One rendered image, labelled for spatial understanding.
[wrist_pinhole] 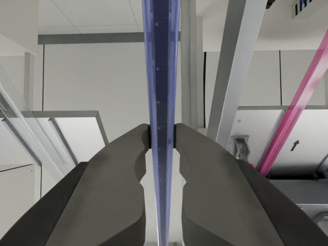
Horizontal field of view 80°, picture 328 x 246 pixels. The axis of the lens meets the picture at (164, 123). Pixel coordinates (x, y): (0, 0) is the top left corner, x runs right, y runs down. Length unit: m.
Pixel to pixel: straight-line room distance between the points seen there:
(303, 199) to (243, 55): 0.29
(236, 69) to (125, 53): 1.97
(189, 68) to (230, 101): 0.31
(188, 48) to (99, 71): 1.68
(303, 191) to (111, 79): 1.92
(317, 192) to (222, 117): 0.24
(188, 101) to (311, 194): 0.32
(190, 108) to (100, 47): 1.82
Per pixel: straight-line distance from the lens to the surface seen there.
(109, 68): 2.17
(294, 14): 0.80
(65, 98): 2.27
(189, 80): 0.55
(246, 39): 0.23
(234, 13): 0.25
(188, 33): 0.59
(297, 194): 0.44
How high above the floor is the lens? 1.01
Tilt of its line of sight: 2 degrees down
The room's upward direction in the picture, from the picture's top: 180 degrees clockwise
